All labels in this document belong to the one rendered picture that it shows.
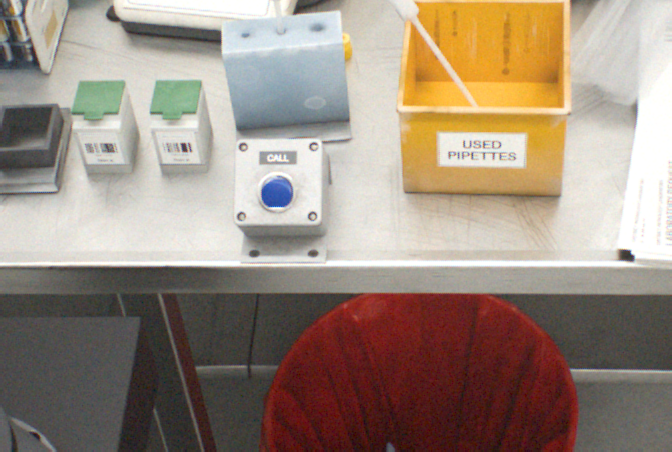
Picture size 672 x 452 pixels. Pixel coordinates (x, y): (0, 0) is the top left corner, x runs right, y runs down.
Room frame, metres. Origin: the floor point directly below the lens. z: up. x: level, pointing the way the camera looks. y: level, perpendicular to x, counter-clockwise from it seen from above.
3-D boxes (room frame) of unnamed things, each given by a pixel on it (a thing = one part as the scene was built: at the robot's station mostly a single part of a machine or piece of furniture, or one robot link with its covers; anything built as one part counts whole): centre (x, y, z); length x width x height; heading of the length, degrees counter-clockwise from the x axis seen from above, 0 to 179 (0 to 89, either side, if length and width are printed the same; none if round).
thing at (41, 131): (0.84, 0.26, 0.89); 0.09 x 0.05 x 0.04; 174
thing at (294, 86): (0.85, 0.03, 0.92); 0.10 x 0.07 x 0.10; 89
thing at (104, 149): (0.83, 0.19, 0.91); 0.05 x 0.04 x 0.07; 172
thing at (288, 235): (0.75, 0.04, 0.92); 0.13 x 0.07 x 0.08; 172
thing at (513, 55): (0.80, -0.13, 0.92); 0.13 x 0.13 x 0.10; 80
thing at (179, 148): (0.82, 0.13, 0.91); 0.05 x 0.04 x 0.07; 172
